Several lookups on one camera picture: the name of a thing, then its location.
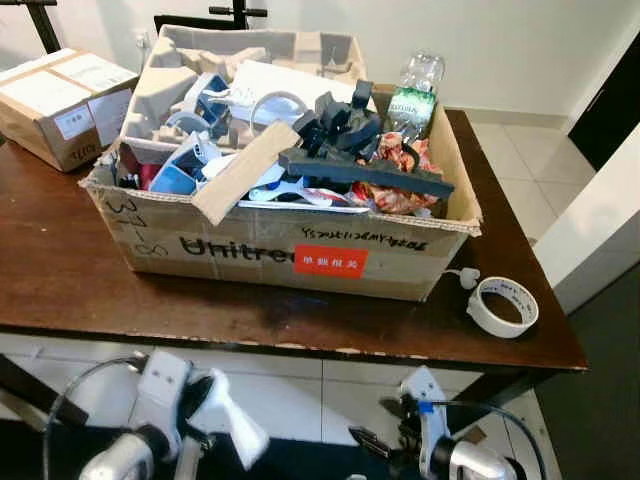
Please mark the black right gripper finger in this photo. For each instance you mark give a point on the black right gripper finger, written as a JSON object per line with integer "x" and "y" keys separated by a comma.
{"x": 372, "y": 446}

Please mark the white trash piece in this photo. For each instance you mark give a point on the white trash piece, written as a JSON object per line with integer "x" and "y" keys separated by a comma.
{"x": 230, "y": 420}

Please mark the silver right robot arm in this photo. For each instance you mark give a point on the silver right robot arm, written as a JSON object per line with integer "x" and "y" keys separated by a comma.
{"x": 480, "y": 465}

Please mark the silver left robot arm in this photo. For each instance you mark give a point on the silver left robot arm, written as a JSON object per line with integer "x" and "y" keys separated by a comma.
{"x": 110, "y": 465}

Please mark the black floor mat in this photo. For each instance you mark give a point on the black floor mat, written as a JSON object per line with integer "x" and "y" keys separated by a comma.
{"x": 310, "y": 465}
{"x": 20, "y": 455}

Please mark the small brown floor scrap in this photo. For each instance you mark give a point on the small brown floor scrap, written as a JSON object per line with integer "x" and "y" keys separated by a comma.
{"x": 473, "y": 437}

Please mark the white tape roll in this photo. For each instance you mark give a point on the white tape roll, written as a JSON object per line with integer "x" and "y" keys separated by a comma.
{"x": 483, "y": 315}

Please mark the large printed cardboard box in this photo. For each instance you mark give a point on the large printed cardboard box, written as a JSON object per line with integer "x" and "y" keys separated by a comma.
{"x": 200, "y": 255}

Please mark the small white plug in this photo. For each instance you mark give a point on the small white plug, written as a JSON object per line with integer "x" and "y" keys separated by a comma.
{"x": 465, "y": 278}

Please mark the dark brown wooden table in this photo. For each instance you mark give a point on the dark brown wooden table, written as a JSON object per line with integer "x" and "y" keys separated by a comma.
{"x": 80, "y": 280}

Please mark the blue white packaging piece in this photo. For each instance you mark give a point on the blue white packaging piece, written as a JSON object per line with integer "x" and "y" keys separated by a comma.
{"x": 175, "y": 180}

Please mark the folded brown cardboard piece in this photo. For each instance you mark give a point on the folded brown cardboard piece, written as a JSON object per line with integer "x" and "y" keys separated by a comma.
{"x": 245, "y": 175}

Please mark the long black foam insert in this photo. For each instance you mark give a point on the long black foam insert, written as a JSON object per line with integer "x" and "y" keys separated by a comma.
{"x": 360, "y": 170}

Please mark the orange red snack wrapper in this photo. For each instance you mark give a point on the orange red snack wrapper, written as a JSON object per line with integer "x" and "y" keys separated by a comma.
{"x": 405, "y": 150}

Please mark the grey pulp packaging insert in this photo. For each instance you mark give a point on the grey pulp packaging insert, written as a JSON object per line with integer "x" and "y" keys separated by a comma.
{"x": 170, "y": 90}

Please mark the small taped cardboard box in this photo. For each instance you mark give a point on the small taped cardboard box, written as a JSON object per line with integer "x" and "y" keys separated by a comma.
{"x": 40, "y": 130}

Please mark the clear bottle green label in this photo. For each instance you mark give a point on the clear bottle green label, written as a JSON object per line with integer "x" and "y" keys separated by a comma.
{"x": 412, "y": 105}

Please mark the white paper sheet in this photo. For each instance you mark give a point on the white paper sheet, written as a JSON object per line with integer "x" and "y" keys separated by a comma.
{"x": 290, "y": 78}

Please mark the black flat panel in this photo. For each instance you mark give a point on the black flat panel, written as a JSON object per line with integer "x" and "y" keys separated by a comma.
{"x": 185, "y": 22}

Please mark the black stand pole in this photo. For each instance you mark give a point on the black stand pole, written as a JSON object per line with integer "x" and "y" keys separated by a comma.
{"x": 45, "y": 30}
{"x": 240, "y": 12}

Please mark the white wall socket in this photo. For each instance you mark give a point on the white wall socket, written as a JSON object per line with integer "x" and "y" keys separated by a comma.
{"x": 140, "y": 38}

